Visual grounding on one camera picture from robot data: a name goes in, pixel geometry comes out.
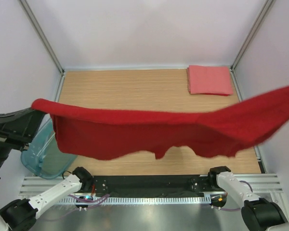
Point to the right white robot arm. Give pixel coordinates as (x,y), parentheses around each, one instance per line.
(258,214)

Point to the slotted cable duct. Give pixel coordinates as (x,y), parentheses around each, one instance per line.
(138,201)

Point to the folded pink t shirt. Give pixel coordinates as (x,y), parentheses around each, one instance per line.
(209,80)

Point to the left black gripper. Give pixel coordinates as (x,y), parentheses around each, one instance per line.
(16,128)

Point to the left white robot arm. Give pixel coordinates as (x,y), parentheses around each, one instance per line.
(22,214)

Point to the aluminium frame rail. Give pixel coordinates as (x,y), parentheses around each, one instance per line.
(34,22)

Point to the teal plastic bin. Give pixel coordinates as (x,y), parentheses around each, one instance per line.
(43,157)

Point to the dark red t shirt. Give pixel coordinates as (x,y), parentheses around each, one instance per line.
(110,134)

